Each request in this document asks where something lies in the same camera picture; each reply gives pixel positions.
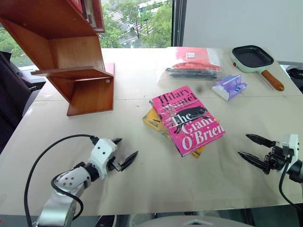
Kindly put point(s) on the red folded cloth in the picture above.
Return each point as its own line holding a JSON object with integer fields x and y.
{"x": 196, "y": 62}

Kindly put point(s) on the black object beside table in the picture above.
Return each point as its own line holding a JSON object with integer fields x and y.
{"x": 296, "y": 75}

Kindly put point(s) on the clear plastic bag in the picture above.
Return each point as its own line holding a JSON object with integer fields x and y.
{"x": 165, "y": 71}

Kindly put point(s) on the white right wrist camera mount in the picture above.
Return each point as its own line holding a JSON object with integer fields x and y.
{"x": 293, "y": 144}

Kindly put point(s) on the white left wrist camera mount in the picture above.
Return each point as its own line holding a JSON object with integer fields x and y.
{"x": 102, "y": 151}

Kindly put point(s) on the pink Giant O'Brien book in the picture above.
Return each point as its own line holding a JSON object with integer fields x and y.
{"x": 189, "y": 120}

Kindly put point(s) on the dark office chair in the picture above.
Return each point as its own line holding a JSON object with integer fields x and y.
{"x": 11, "y": 99}

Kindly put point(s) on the yellow paperback book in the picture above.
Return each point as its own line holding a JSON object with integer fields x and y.
{"x": 152, "y": 120}

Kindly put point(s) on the brown wooden zigzag bookshelf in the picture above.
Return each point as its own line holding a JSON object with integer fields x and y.
{"x": 71, "y": 54}

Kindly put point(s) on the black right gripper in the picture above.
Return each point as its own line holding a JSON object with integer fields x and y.
{"x": 277, "y": 157}

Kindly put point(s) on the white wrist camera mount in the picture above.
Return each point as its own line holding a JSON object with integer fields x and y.
{"x": 102, "y": 151}
{"x": 293, "y": 144}

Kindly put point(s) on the black folded fabric item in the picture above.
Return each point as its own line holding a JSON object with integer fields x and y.
{"x": 189, "y": 73}

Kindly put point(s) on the dark window frame post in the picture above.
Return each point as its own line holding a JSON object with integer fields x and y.
{"x": 178, "y": 23}

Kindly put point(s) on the purple white tissue pack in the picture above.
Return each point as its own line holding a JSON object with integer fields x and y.
{"x": 228, "y": 87}

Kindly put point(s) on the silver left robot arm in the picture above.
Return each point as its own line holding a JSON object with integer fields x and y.
{"x": 62, "y": 189}

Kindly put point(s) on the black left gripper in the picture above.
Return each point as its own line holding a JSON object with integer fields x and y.
{"x": 113, "y": 165}

